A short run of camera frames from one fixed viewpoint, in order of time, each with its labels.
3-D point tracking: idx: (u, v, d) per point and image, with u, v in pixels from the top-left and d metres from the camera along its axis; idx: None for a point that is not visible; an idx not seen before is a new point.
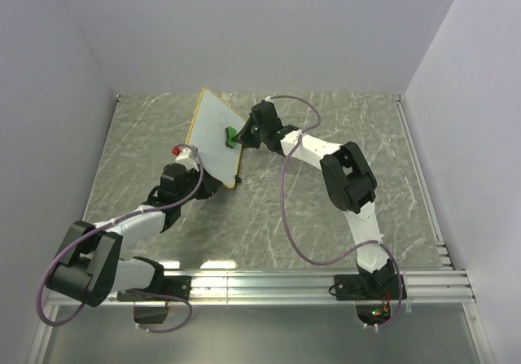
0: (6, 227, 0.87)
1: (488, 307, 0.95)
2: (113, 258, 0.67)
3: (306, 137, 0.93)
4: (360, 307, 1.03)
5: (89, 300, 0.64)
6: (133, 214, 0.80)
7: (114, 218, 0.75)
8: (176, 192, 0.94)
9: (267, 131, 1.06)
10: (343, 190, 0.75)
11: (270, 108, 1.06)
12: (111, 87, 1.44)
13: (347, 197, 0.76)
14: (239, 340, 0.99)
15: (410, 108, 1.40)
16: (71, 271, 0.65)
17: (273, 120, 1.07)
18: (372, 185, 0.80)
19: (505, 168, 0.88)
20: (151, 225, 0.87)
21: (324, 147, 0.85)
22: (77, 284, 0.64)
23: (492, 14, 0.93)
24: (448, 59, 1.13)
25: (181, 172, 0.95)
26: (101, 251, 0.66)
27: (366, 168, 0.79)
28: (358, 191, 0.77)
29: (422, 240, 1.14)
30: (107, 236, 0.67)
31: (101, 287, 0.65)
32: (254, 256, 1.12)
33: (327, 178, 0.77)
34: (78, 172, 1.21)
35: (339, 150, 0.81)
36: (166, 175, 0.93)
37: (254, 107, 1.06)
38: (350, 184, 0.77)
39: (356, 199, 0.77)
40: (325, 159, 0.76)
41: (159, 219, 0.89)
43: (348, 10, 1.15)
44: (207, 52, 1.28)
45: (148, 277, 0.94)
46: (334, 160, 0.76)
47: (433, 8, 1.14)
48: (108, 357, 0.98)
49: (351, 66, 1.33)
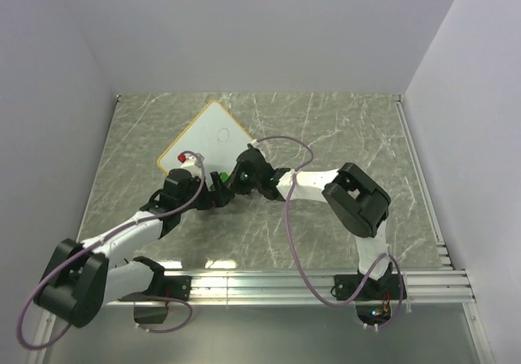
0: (6, 226, 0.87)
1: (488, 308, 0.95)
2: (99, 282, 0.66)
3: (299, 173, 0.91)
4: (360, 307, 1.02)
5: (74, 321, 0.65)
6: (125, 225, 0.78)
7: (102, 237, 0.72)
8: (178, 198, 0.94)
9: (260, 180, 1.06)
10: (358, 214, 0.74)
11: (256, 154, 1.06)
12: (111, 87, 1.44)
13: (364, 221, 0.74)
14: (239, 340, 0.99)
15: (410, 108, 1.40)
16: (55, 292, 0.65)
17: (264, 167, 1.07)
18: (384, 203, 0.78)
19: (504, 168, 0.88)
20: (148, 234, 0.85)
21: (321, 177, 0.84)
22: (63, 304, 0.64)
23: (492, 14, 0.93)
24: (447, 59, 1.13)
25: (184, 181, 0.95)
26: (85, 274, 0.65)
27: (373, 184, 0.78)
28: (374, 213, 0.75)
29: (422, 240, 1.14)
30: (93, 259, 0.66)
31: (86, 309, 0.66)
32: (254, 256, 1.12)
33: (337, 208, 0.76)
34: (78, 173, 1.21)
35: (339, 175, 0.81)
36: (169, 181, 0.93)
37: (240, 159, 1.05)
38: (364, 208, 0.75)
39: (374, 221, 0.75)
40: (326, 190, 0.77)
41: (158, 227, 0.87)
43: (346, 10, 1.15)
44: (207, 51, 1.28)
45: (148, 280, 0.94)
46: (336, 186, 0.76)
47: (432, 8, 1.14)
48: (109, 357, 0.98)
49: (351, 66, 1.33)
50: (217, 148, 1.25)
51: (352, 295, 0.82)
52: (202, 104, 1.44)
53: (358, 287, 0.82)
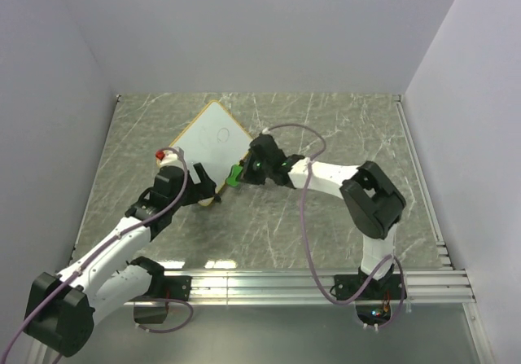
0: (6, 226, 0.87)
1: (488, 308, 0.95)
2: (82, 313, 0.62)
3: (314, 164, 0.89)
4: (360, 307, 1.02)
5: (64, 350, 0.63)
6: (107, 243, 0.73)
7: (79, 266, 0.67)
8: (168, 195, 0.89)
9: (271, 164, 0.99)
10: (372, 217, 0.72)
11: (269, 139, 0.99)
12: (111, 87, 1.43)
13: (376, 222, 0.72)
14: (240, 340, 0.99)
15: (410, 108, 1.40)
16: (41, 326, 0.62)
17: (276, 151, 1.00)
18: (400, 206, 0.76)
19: (504, 168, 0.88)
20: (137, 243, 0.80)
21: (339, 173, 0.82)
22: (50, 340, 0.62)
23: (492, 14, 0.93)
24: (448, 59, 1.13)
25: (173, 177, 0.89)
26: (65, 312, 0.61)
27: (391, 187, 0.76)
28: (387, 216, 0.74)
29: (422, 240, 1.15)
30: (71, 295, 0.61)
31: (76, 336, 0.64)
32: (254, 256, 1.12)
33: (352, 205, 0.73)
34: (78, 173, 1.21)
35: (358, 172, 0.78)
36: (158, 178, 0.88)
37: (251, 142, 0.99)
38: (378, 208, 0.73)
39: (387, 224, 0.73)
40: (345, 186, 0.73)
41: (146, 233, 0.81)
43: (346, 10, 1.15)
44: (207, 51, 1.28)
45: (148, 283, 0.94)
46: (356, 183, 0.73)
47: (431, 8, 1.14)
48: (109, 357, 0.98)
49: (351, 66, 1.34)
50: (217, 148, 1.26)
51: (356, 294, 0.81)
52: (203, 104, 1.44)
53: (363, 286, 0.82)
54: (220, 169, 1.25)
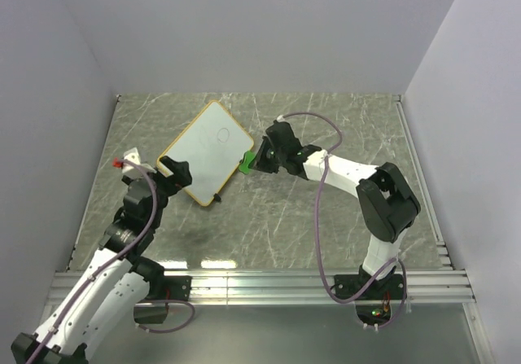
0: (6, 227, 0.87)
1: (488, 308, 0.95)
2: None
3: (331, 158, 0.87)
4: (359, 307, 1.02)
5: None
6: (80, 291, 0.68)
7: (54, 323, 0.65)
8: (144, 213, 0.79)
9: (285, 154, 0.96)
10: (386, 219, 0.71)
11: (285, 127, 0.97)
12: (111, 87, 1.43)
13: (389, 225, 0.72)
14: (239, 340, 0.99)
15: (409, 108, 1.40)
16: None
17: (291, 141, 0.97)
18: (414, 210, 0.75)
19: (505, 168, 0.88)
20: (118, 276, 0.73)
21: (356, 170, 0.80)
22: None
23: (492, 14, 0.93)
24: (448, 59, 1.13)
25: (145, 193, 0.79)
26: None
27: (409, 191, 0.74)
28: (401, 219, 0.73)
29: (422, 240, 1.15)
30: (48, 359, 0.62)
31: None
32: (254, 256, 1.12)
33: (366, 205, 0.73)
34: (79, 173, 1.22)
35: (376, 172, 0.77)
36: (129, 197, 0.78)
37: (268, 129, 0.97)
38: (392, 212, 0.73)
39: (399, 227, 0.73)
40: (361, 186, 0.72)
41: (124, 265, 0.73)
43: (346, 10, 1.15)
44: (207, 51, 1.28)
45: (146, 288, 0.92)
46: (373, 185, 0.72)
47: (431, 8, 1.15)
48: (108, 357, 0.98)
49: (350, 67, 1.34)
50: (217, 148, 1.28)
51: (356, 294, 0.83)
52: (203, 104, 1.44)
53: (364, 286, 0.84)
54: (221, 165, 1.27)
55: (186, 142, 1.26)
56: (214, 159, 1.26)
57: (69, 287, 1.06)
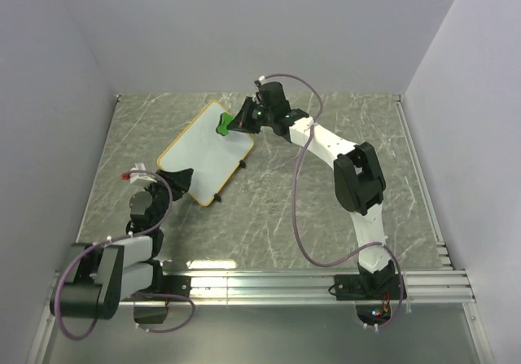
0: (6, 227, 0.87)
1: (488, 308, 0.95)
2: (116, 274, 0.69)
3: (317, 128, 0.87)
4: (359, 307, 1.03)
5: (103, 310, 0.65)
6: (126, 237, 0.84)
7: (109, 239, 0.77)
8: (151, 217, 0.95)
9: (273, 114, 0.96)
10: (352, 193, 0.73)
11: (278, 89, 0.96)
12: (111, 87, 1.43)
13: (355, 199, 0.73)
14: (239, 339, 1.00)
15: (409, 108, 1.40)
16: (77, 288, 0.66)
17: (282, 102, 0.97)
18: (381, 186, 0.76)
19: (505, 167, 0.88)
20: (145, 250, 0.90)
21: (338, 144, 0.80)
22: (87, 295, 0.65)
23: (491, 15, 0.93)
24: (447, 59, 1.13)
25: (148, 201, 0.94)
26: (106, 260, 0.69)
27: (379, 171, 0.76)
28: (367, 193, 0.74)
29: (422, 240, 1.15)
30: (108, 247, 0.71)
31: (109, 298, 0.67)
32: (254, 256, 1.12)
33: (337, 177, 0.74)
34: (79, 173, 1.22)
35: (354, 150, 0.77)
36: (134, 210, 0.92)
37: (260, 85, 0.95)
38: (360, 186, 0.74)
39: (365, 200, 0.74)
40: (338, 160, 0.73)
41: (147, 244, 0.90)
43: (346, 10, 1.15)
44: (207, 52, 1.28)
45: (151, 271, 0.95)
46: (348, 160, 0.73)
47: (432, 8, 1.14)
48: (109, 357, 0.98)
49: (350, 67, 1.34)
50: (217, 147, 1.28)
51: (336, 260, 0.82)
52: (203, 104, 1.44)
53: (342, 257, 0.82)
54: (222, 165, 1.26)
55: (189, 139, 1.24)
56: (214, 158, 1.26)
57: None
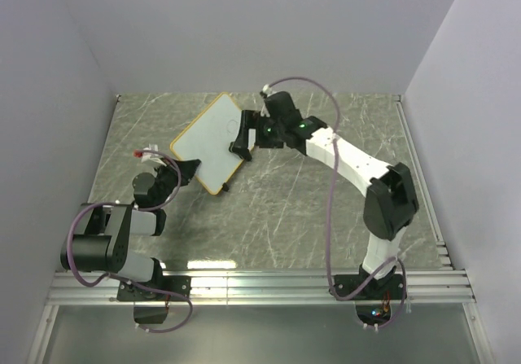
0: (6, 227, 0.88)
1: (488, 308, 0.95)
2: (123, 232, 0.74)
3: (340, 143, 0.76)
4: (360, 307, 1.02)
5: (111, 262, 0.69)
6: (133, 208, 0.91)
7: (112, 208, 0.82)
8: (155, 198, 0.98)
9: (284, 124, 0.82)
10: (387, 221, 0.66)
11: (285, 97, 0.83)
12: (111, 87, 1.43)
13: (387, 226, 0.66)
14: (238, 340, 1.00)
15: (409, 108, 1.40)
16: (85, 241, 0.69)
17: (292, 111, 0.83)
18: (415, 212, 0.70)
19: (505, 167, 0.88)
20: (148, 225, 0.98)
21: (368, 165, 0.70)
22: (96, 247, 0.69)
23: (491, 14, 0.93)
24: (448, 58, 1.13)
25: (152, 182, 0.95)
26: (115, 217, 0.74)
27: (414, 195, 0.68)
28: (400, 221, 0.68)
29: (422, 240, 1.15)
30: (117, 208, 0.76)
31: (116, 252, 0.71)
32: (254, 256, 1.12)
33: (369, 203, 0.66)
34: (79, 172, 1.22)
35: (387, 171, 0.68)
36: (137, 190, 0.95)
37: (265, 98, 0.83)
38: (396, 212, 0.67)
39: (397, 227, 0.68)
40: (373, 187, 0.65)
41: (147, 225, 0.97)
43: (345, 10, 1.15)
44: (207, 52, 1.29)
45: (151, 269, 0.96)
46: (382, 186, 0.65)
47: (432, 7, 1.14)
48: (108, 357, 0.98)
49: (350, 67, 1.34)
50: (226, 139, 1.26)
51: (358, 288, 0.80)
52: (203, 104, 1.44)
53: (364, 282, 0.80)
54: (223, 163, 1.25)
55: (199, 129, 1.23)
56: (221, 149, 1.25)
57: (68, 287, 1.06)
